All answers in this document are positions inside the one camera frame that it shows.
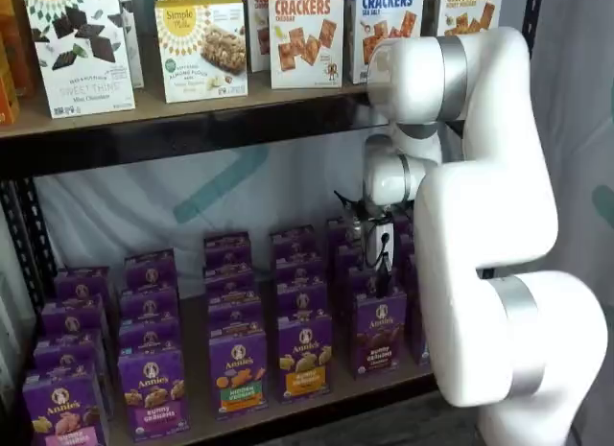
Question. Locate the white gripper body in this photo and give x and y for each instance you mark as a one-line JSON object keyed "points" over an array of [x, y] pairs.
{"points": [[381, 247]]}

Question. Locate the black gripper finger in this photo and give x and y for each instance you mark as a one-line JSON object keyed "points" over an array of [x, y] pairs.
{"points": [[384, 280]]}

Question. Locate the purple Annie's box brown patch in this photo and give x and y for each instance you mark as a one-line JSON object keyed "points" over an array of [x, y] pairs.
{"points": [[357, 278], [379, 335], [347, 256], [340, 232]]}

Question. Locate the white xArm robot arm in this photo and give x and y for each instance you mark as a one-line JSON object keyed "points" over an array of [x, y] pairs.
{"points": [[479, 129]]}

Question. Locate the purple Annie's box teal patch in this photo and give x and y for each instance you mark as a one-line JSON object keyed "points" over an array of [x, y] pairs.
{"points": [[408, 261], [405, 240], [404, 221], [417, 331]]}

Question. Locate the purple Annie's box orange patch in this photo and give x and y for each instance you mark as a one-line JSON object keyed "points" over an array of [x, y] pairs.
{"points": [[298, 272], [304, 359], [292, 244], [302, 302]]}

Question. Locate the purple Annie's box green patch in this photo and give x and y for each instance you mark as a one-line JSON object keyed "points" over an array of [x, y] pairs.
{"points": [[228, 280], [237, 369], [235, 316], [227, 247]]}

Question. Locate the orange pretzel crackers box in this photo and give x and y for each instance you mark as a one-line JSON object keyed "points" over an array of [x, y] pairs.
{"points": [[258, 33], [307, 43]]}

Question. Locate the purple Annie's box magenta patch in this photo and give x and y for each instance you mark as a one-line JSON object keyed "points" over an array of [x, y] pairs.
{"points": [[148, 304], [148, 335], [151, 271], [153, 393]]}

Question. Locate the blue pretzel crackers box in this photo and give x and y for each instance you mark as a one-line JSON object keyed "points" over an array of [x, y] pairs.
{"points": [[379, 14]]}

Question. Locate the yellow pretzel crackers box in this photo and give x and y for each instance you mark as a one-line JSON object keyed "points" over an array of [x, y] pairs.
{"points": [[470, 5]]}

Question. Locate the purple Annie's box pink patch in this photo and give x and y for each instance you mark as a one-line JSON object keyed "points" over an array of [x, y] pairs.
{"points": [[67, 350], [84, 283], [72, 316], [62, 403]]}

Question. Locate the white Sweet Thins box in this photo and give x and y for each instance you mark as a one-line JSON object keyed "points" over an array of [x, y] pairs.
{"points": [[81, 57], [134, 43]]}

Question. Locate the orange snack box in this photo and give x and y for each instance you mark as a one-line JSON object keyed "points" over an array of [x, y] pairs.
{"points": [[21, 48], [7, 96]]}

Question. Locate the black metal shelving rack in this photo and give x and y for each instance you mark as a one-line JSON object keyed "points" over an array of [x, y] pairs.
{"points": [[144, 148]]}

